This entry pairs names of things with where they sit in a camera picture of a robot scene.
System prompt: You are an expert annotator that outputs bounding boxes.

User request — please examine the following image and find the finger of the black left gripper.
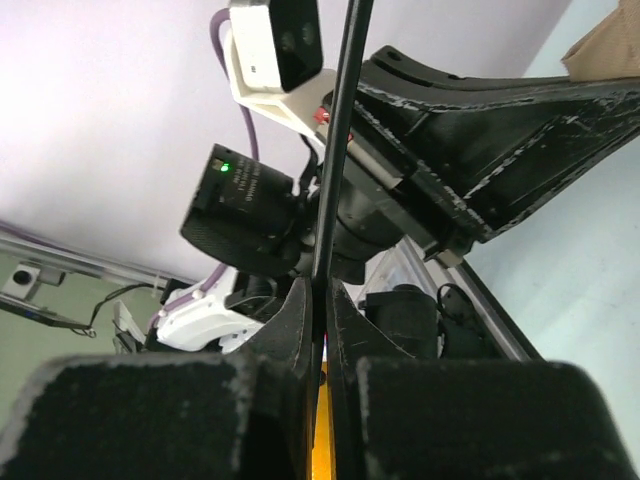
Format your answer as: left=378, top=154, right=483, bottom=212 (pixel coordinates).
left=357, top=46, right=639, bottom=242

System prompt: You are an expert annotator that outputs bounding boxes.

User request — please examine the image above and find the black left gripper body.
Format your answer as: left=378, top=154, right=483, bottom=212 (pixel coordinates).
left=297, top=89, right=481, bottom=286

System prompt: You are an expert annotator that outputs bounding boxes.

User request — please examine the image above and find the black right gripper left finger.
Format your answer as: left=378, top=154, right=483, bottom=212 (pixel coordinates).
left=1, top=278, right=313, bottom=479

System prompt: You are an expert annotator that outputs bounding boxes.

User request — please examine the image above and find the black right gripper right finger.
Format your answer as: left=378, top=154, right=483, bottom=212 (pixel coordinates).
left=326, top=282, right=628, bottom=479

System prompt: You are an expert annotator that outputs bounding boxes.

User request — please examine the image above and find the tan fabric pet tent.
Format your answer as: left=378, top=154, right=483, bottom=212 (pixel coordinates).
left=562, top=0, right=639, bottom=82

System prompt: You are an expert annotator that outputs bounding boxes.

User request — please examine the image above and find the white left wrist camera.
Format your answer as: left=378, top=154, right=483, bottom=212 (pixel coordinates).
left=224, top=1, right=336, bottom=138

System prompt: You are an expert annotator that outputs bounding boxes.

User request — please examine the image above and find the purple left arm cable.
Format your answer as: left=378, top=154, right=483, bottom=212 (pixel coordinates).
left=164, top=7, right=261, bottom=321

